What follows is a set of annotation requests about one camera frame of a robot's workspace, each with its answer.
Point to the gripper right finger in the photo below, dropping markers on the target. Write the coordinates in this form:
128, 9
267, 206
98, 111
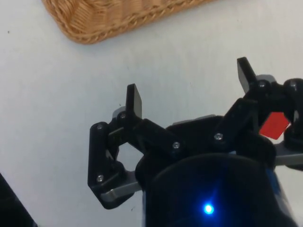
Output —
236, 120

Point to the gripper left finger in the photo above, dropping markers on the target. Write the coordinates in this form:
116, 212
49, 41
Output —
98, 151

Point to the red cube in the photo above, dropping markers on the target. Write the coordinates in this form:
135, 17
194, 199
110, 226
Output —
273, 125

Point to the wicker basket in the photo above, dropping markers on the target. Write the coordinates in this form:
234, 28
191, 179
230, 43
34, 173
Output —
106, 16

